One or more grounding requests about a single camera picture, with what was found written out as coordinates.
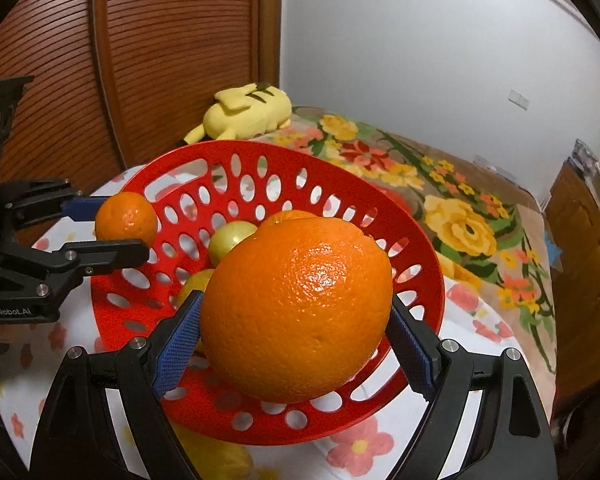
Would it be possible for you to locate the brown wooden cabinet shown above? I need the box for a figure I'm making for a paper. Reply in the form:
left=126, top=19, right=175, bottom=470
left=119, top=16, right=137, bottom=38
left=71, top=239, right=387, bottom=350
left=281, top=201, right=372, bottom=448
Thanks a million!
left=544, top=160, right=600, bottom=438

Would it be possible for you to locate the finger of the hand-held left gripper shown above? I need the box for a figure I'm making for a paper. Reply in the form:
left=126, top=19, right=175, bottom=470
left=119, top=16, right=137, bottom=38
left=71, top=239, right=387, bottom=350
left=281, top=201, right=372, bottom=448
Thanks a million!
left=2, top=178, right=108, bottom=233
left=30, top=239, right=151, bottom=277

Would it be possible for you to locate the large orange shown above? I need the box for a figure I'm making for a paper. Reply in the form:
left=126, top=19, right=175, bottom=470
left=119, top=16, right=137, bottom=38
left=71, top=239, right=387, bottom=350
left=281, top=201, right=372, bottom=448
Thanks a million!
left=200, top=216, right=395, bottom=404
left=259, top=210, right=322, bottom=232

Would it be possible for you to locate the white floral tablecloth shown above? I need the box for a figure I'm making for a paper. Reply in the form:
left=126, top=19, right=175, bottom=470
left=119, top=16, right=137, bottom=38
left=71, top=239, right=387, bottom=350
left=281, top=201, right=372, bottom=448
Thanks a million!
left=0, top=164, right=527, bottom=480

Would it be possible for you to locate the yellow plush toy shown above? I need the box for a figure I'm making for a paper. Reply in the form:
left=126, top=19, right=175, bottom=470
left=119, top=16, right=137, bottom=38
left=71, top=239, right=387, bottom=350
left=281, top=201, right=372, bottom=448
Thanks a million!
left=184, top=82, right=294, bottom=145

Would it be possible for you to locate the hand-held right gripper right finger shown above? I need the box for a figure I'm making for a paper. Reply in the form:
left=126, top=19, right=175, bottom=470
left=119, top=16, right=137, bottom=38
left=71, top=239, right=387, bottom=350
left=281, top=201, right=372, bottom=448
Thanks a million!
left=384, top=296, right=561, bottom=480

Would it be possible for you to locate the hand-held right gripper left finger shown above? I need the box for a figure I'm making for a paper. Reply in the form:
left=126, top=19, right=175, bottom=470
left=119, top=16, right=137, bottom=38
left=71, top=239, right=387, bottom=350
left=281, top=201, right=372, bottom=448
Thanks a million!
left=30, top=290, right=207, bottom=480

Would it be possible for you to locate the floral blanket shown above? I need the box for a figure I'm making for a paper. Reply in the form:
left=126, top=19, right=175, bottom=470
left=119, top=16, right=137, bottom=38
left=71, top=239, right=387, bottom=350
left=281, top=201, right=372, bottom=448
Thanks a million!
left=267, top=106, right=559, bottom=376

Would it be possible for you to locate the medium tangerine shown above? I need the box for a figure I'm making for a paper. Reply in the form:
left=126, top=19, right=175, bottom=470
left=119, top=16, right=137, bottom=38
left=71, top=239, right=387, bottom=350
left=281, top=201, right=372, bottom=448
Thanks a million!
left=94, top=191, right=159, bottom=244

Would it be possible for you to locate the brown louvered wooden wardrobe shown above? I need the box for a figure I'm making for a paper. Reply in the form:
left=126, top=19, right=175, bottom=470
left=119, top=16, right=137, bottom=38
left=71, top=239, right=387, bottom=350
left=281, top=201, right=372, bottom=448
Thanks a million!
left=0, top=0, right=284, bottom=248

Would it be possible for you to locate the yellow-green lemon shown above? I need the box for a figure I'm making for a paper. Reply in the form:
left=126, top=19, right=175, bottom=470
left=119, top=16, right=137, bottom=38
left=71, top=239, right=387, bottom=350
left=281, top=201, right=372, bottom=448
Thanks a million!
left=176, top=424, right=254, bottom=480
left=177, top=269, right=217, bottom=312

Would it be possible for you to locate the round green fruit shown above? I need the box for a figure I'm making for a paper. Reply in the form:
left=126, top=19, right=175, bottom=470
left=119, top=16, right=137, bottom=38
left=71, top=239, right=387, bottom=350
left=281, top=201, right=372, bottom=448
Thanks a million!
left=208, top=220, right=259, bottom=269

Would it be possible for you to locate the cardboard box with packets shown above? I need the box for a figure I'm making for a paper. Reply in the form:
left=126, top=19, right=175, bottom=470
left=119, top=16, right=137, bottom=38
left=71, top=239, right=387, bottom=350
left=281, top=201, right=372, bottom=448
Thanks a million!
left=570, top=137, right=600, bottom=188

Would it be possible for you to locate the red perforated plastic basket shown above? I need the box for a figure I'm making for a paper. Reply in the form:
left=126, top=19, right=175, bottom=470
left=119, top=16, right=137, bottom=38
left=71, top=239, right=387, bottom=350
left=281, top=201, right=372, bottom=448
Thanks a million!
left=91, top=140, right=446, bottom=447

